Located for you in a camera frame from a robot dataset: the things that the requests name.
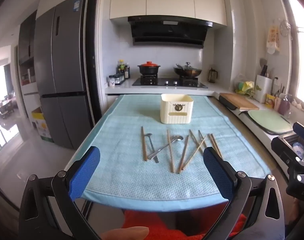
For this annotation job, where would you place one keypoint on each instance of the orange cloth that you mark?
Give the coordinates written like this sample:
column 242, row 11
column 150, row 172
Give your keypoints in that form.
column 162, row 225

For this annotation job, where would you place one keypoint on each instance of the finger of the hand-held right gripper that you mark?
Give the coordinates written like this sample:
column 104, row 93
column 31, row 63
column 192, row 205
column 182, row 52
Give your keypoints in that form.
column 283, row 150
column 302, row 132

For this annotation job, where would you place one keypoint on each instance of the small white spice jar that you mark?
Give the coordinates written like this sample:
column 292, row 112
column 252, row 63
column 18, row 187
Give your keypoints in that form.
column 112, row 82

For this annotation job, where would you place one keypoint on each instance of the metal spoon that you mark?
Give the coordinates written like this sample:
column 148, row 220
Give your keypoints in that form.
column 178, row 138
column 152, row 147

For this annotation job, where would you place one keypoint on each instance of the black door frame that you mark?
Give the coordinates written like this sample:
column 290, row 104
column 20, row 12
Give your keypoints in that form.
column 94, row 55

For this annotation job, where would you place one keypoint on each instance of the yellow packet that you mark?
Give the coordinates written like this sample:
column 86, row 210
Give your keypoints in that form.
column 270, row 100

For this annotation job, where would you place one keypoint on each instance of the purple cup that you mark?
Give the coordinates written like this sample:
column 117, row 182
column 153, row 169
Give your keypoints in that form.
column 283, row 106

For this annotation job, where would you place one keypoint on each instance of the grey refrigerator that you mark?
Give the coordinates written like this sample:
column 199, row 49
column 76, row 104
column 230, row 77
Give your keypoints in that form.
column 59, row 80

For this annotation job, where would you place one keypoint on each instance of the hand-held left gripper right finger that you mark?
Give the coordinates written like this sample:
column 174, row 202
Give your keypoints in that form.
column 216, row 170

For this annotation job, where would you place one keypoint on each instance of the glass french press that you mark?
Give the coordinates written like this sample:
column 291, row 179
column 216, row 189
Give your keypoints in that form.
column 212, row 75

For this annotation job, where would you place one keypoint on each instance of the black range hood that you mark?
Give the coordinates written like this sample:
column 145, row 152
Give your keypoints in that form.
column 166, row 32

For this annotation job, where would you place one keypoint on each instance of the white knife block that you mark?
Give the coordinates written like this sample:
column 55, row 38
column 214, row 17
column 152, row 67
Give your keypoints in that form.
column 263, row 88

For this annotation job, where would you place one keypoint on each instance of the dark metal wok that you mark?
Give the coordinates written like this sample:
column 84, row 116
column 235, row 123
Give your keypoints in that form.
column 188, row 73

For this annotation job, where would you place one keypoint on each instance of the dining furniture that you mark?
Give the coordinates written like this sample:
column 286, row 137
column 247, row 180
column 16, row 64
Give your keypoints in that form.
column 3, row 107

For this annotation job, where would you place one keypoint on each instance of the hanging round trivet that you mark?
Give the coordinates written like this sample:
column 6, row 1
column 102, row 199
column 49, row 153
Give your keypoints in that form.
column 285, row 27

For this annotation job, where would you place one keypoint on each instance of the hanging printed oven mitt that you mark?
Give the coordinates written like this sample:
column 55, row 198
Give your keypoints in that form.
column 273, row 38

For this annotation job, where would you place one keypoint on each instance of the cream plastic basket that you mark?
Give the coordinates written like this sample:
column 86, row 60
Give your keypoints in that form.
column 176, row 112

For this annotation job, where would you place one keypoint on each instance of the light blue towel mat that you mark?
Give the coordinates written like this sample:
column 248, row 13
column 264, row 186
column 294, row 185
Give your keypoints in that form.
column 132, row 175

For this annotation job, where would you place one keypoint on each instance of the black clay pot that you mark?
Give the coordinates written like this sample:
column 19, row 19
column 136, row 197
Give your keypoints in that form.
column 149, row 70

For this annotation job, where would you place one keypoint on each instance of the yellow cardboard box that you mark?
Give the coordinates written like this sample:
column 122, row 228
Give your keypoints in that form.
column 42, row 126

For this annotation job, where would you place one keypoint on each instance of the black glass gas stove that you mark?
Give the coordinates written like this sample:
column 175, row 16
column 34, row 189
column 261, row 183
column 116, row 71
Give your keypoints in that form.
column 166, row 82

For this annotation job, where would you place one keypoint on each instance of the wooden cutting board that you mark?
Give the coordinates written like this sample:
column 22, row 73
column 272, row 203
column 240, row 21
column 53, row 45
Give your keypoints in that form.
column 238, row 100

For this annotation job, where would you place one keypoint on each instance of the wall shelf cabinet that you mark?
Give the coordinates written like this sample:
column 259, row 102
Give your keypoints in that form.
column 28, row 55

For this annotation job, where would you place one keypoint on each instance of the orange pot lid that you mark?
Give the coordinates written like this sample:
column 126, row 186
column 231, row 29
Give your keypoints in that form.
column 149, row 64

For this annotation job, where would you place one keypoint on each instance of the black tray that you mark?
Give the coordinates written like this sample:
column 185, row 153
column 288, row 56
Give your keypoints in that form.
column 226, row 103

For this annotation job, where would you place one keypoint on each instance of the yellow-capped sauce bottle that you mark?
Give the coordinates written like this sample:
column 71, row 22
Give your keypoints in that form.
column 121, row 66

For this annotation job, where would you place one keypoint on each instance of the glass wok lid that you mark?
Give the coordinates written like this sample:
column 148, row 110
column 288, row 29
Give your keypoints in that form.
column 187, row 67

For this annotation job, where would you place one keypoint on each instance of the person's left hand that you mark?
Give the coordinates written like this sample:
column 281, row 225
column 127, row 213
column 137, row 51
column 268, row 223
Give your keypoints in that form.
column 124, row 233

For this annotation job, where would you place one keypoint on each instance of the grey spatula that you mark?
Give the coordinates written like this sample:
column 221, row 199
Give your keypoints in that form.
column 263, row 63

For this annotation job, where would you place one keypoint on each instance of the yellow and green sponges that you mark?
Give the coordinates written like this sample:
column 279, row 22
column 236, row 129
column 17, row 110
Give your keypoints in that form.
column 245, row 87

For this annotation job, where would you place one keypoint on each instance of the blue patterned bowl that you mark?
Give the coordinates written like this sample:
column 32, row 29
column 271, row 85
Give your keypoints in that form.
column 298, row 150

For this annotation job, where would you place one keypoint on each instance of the bunch of wooden chopsticks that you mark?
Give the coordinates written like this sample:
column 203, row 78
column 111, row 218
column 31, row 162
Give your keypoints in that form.
column 170, row 150

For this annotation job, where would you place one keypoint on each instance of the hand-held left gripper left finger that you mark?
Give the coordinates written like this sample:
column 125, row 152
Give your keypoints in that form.
column 85, row 170

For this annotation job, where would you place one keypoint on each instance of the light green cutting mat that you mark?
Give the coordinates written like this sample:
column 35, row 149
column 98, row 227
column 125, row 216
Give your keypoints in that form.
column 269, row 122

